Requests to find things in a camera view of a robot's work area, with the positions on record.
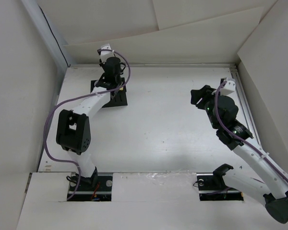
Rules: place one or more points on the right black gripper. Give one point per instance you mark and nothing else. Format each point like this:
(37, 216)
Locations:
(206, 92)

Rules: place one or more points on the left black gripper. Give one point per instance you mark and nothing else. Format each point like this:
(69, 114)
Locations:
(102, 65)

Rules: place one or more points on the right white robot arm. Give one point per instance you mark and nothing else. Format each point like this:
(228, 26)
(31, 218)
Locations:
(272, 190)

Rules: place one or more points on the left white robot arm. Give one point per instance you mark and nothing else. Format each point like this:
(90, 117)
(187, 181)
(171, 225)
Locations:
(74, 132)

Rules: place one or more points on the black two-compartment organizer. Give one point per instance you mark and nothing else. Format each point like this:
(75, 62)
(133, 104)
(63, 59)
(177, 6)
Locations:
(119, 100)

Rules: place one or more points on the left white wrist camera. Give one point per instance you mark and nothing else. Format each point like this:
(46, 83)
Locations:
(105, 52)

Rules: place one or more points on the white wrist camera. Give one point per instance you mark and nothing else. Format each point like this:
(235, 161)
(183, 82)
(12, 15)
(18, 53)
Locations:
(105, 52)
(228, 86)

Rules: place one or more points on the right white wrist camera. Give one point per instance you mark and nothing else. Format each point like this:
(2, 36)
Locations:
(228, 86)

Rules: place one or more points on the aluminium rail back edge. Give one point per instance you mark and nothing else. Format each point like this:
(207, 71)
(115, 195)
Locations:
(187, 65)

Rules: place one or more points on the aluminium rail edge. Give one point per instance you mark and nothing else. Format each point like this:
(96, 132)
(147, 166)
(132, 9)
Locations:
(244, 103)
(187, 65)

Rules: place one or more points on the aluminium rail right edge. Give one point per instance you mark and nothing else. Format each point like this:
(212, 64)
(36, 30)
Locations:
(244, 103)

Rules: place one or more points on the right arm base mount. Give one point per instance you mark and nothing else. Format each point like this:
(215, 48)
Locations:
(211, 186)

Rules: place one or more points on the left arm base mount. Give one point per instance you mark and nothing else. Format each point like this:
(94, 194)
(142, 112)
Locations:
(98, 188)

